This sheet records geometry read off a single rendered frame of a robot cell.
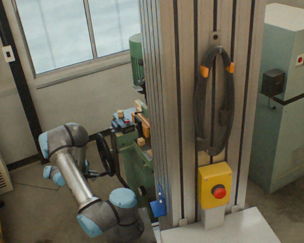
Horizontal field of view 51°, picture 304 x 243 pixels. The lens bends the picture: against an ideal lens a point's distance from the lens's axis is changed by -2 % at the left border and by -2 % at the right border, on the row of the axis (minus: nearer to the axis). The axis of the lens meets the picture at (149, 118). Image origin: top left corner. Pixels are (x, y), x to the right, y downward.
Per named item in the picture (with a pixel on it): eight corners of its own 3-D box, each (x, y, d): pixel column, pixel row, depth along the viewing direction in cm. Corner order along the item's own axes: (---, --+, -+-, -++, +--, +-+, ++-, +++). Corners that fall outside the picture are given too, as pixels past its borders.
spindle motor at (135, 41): (129, 84, 201) (123, 36, 184) (155, 77, 206) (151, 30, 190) (141, 96, 187) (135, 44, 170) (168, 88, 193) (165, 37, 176)
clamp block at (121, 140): (111, 136, 212) (109, 125, 207) (130, 130, 216) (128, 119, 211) (119, 149, 200) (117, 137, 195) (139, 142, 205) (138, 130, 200)
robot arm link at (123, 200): (144, 215, 149) (141, 195, 141) (119, 231, 142) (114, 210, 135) (129, 201, 157) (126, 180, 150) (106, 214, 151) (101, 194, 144)
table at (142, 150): (101, 124, 231) (99, 117, 228) (140, 112, 241) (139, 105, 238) (134, 174, 184) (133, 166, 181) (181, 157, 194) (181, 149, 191)
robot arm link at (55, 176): (71, 168, 183) (65, 163, 192) (52, 177, 178) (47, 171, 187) (76, 180, 185) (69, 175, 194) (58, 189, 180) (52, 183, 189)
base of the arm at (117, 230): (147, 237, 150) (145, 223, 145) (115, 245, 148) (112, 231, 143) (140, 213, 163) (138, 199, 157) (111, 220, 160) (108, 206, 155)
